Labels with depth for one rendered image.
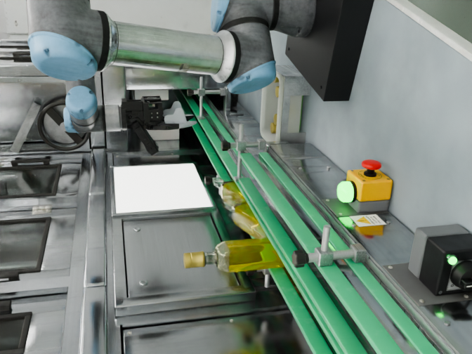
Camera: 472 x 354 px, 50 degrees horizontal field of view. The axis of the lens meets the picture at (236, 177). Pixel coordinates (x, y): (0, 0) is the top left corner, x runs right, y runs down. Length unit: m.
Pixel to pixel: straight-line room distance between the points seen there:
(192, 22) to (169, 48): 3.92
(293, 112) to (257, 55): 0.36
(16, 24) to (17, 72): 2.79
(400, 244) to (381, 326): 0.23
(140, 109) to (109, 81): 0.74
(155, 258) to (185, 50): 0.59
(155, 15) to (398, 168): 4.06
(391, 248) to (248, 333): 0.42
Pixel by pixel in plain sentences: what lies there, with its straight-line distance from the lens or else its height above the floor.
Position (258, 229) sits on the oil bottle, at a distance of 1.28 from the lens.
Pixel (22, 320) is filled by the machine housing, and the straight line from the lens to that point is 1.33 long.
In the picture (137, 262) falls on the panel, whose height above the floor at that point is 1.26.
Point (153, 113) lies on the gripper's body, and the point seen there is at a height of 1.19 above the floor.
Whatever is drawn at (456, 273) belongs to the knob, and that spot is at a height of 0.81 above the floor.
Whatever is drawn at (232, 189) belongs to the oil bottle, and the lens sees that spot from 1.45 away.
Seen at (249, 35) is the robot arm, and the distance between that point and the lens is 1.18.
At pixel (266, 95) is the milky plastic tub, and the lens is 1.61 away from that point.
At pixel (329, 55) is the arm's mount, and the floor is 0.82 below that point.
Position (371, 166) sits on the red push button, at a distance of 1.06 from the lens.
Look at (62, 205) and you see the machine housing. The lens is 1.82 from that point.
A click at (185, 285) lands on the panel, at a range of 1.30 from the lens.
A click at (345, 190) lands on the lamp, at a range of 1.06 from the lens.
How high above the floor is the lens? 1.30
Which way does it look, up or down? 13 degrees down
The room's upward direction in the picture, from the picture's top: 93 degrees counter-clockwise
